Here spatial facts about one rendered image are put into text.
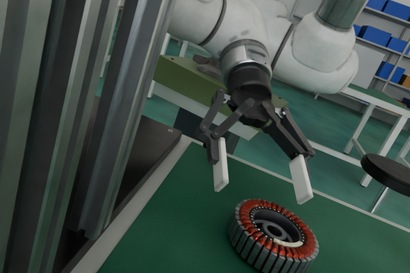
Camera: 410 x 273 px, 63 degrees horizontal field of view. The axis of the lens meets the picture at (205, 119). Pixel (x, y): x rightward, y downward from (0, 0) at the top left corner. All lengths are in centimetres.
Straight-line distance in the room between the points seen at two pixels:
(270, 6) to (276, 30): 7
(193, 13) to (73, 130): 41
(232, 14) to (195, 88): 35
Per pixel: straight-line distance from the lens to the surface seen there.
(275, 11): 98
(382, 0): 664
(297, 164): 53
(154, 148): 53
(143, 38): 26
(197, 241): 42
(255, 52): 59
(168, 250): 39
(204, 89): 90
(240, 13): 63
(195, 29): 59
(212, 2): 60
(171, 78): 94
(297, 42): 95
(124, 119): 28
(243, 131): 89
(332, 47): 93
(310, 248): 44
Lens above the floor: 101
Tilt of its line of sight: 19 degrees down
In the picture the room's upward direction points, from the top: 21 degrees clockwise
